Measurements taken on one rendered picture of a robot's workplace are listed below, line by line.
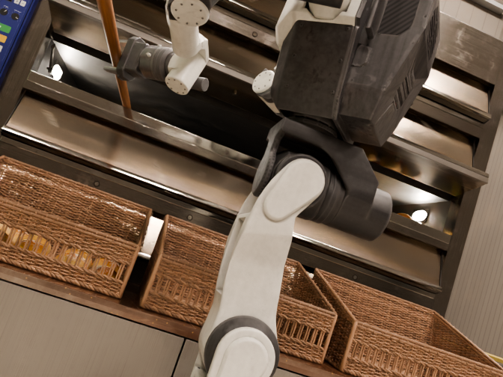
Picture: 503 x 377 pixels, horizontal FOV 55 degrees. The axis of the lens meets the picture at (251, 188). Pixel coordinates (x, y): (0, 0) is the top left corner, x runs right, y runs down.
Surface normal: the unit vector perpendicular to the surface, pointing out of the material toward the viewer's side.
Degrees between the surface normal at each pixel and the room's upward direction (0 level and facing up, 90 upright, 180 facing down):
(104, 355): 90
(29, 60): 90
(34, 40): 90
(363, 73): 92
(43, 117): 70
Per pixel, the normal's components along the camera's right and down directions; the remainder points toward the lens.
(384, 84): -0.36, -0.26
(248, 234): 0.15, 0.35
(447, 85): 0.31, -0.39
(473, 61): 0.21, -0.07
